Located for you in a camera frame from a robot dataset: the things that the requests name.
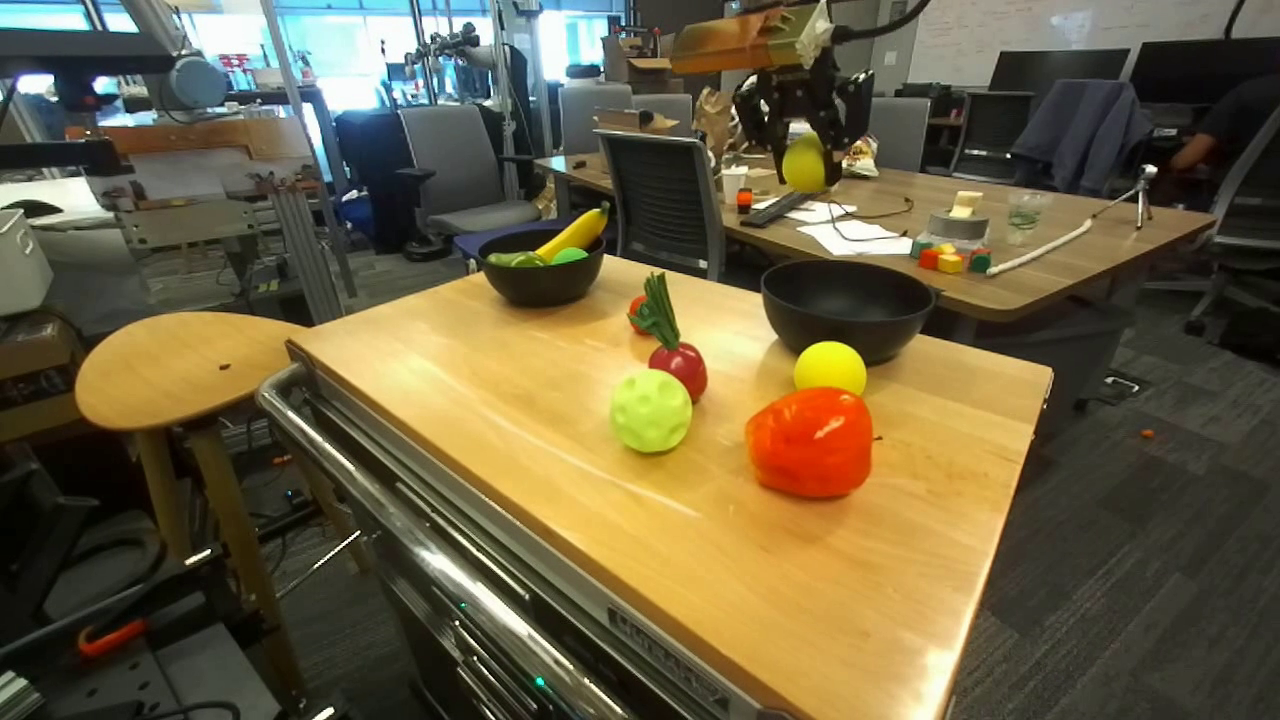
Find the colourful toy blocks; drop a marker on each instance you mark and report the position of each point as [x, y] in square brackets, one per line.
[953, 263]

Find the red orange toy pepper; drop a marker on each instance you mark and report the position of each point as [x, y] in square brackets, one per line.
[813, 441]

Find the dark mesh office chair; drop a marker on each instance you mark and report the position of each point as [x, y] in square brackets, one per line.
[666, 204]

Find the round wooden stool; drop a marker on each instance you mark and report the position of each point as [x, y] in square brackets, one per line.
[182, 375]

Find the black bowl near avocado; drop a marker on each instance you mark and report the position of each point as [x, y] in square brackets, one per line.
[540, 286]

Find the large wooden office table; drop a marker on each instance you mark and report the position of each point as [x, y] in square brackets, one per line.
[1077, 246]

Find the yellow toy banana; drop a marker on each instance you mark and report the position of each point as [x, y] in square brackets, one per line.
[578, 232]

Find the metal cart handle bar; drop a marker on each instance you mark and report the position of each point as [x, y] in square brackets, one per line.
[480, 654]

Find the green toy avocado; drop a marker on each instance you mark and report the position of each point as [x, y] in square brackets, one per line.
[514, 263]

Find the green smooth toy ball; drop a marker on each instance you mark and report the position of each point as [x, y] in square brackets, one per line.
[570, 252]

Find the yellow green toy ball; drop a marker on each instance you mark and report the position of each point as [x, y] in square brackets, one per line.
[806, 162]

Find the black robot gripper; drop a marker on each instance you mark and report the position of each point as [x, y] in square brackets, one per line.
[826, 99]

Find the white papers on table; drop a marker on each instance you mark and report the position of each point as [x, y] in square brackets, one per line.
[843, 232]

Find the yellow toy lemon ball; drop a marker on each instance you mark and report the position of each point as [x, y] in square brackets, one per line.
[828, 366]

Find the grey office chair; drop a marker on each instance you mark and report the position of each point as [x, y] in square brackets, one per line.
[461, 180]

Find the black bowl near pepper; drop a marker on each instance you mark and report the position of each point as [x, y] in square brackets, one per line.
[860, 306]

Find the red toy radish with leaves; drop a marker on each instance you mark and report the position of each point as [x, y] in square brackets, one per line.
[674, 355]

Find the light green dimpled toy ball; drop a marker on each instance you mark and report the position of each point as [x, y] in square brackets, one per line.
[651, 415]

